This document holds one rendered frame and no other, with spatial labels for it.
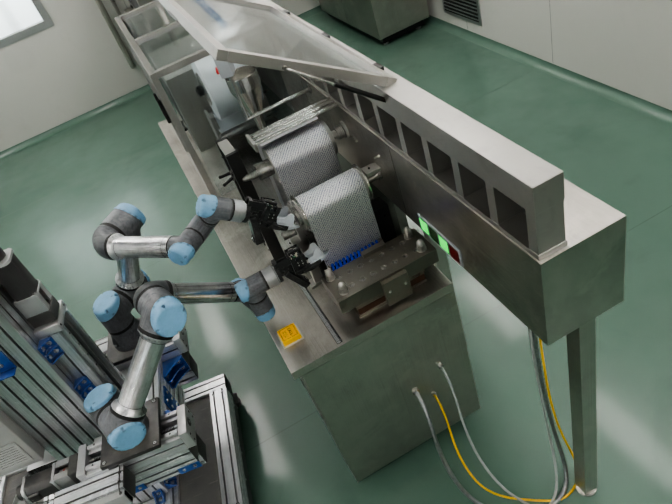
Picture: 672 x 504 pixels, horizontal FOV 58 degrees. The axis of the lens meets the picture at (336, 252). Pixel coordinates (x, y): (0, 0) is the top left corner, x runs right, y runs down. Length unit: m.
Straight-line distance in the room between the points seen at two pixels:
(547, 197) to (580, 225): 0.21
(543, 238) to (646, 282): 2.02
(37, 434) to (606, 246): 2.07
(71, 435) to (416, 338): 1.37
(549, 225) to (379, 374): 1.10
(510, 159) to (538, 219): 0.15
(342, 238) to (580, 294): 0.92
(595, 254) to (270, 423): 2.06
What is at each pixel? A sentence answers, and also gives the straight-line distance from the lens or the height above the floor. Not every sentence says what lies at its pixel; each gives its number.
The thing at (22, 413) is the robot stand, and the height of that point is 0.98.
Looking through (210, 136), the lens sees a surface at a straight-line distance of 3.01.
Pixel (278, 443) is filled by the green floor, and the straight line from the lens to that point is 3.13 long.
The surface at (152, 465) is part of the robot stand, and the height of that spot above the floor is 0.67.
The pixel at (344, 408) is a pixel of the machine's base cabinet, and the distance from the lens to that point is 2.38.
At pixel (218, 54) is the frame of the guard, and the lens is 1.66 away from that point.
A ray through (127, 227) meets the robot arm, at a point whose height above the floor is 1.36.
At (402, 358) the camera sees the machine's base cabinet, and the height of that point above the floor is 0.67.
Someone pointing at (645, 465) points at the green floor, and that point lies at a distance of 2.84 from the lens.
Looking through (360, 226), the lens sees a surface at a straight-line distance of 2.22.
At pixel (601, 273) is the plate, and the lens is 1.66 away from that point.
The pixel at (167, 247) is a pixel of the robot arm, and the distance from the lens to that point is 2.05.
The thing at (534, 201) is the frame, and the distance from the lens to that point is 1.37.
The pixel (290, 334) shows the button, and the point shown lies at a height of 0.92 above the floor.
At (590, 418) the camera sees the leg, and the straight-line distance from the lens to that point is 2.30.
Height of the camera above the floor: 2.47
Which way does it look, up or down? 39 degrees down
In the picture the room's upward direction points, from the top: 21 degrees counter-clockwise
